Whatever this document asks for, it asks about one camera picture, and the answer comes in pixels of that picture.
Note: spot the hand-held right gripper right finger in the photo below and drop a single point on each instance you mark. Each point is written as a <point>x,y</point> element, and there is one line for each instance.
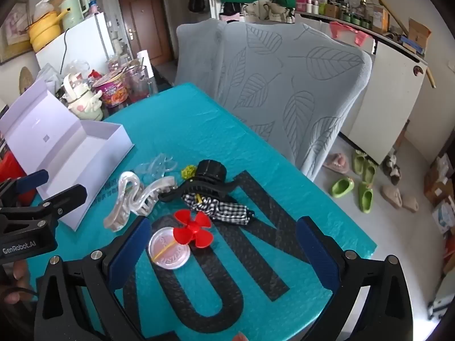
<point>318,252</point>

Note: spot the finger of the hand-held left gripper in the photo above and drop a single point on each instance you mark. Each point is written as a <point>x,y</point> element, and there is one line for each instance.
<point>33,179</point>
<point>67,197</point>

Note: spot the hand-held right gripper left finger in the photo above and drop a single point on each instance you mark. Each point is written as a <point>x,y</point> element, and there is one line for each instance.
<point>128,252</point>

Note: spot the round clear pink lid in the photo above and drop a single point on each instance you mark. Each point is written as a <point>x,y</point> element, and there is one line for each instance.
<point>165,255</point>

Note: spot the white hinged gift box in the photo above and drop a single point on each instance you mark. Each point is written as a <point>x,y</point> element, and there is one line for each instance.
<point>71,156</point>

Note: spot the pearly white claw clip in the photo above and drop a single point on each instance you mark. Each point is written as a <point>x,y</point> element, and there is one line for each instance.
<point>124,199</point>

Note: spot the clear plastic hair clip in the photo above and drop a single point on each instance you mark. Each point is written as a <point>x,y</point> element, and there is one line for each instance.
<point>156,167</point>

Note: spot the black duckbill hair clip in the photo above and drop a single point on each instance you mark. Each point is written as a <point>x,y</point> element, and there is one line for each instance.
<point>202,189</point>

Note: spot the green lollipop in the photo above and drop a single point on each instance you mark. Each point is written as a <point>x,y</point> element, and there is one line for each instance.
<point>188,172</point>

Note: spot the black white checkered scrunchie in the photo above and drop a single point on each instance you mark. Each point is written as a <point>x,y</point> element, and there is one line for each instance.
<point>224,211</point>

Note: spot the person's left hand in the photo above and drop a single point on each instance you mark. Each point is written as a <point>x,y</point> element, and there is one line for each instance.
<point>19,273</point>

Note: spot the green slipper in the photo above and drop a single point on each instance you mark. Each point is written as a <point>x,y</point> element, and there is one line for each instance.
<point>342,188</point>
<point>365,199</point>

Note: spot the pink slipper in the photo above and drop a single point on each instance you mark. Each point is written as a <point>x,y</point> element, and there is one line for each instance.
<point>336,163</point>

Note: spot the cream cartoon water bottle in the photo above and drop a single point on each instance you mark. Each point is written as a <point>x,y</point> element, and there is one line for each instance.
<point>83,103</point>

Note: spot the beige slipper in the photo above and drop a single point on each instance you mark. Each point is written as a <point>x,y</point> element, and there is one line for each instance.
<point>391,196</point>
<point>410,204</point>

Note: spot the woven straw fan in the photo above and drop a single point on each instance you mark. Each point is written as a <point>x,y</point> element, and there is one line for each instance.
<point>25,80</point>

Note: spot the purple instant noodle cup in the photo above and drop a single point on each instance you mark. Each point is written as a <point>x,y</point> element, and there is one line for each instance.
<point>112,92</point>

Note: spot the glass mug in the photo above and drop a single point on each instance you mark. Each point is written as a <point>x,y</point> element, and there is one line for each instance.
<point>137,85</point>

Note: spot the white fridge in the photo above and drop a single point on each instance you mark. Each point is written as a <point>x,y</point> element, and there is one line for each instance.
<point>81,42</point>

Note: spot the framed picture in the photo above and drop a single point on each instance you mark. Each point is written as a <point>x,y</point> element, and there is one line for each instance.
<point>14,32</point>

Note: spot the yellow pot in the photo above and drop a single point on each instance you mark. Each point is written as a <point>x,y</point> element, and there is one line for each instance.
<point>44,30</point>

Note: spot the grey leaf-pattern covered chair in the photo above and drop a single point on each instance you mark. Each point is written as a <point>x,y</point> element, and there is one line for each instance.
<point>199,57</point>
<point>284,85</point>

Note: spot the white cabinet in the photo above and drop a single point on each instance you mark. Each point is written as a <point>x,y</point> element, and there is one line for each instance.
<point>387,96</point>

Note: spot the pale green electric kettle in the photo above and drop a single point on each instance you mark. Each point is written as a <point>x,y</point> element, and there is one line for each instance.
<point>73,9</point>

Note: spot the brown door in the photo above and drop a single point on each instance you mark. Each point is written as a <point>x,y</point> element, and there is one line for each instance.
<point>145,21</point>

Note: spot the pink plastic bag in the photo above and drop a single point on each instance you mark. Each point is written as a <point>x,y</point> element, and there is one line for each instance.
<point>350,32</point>

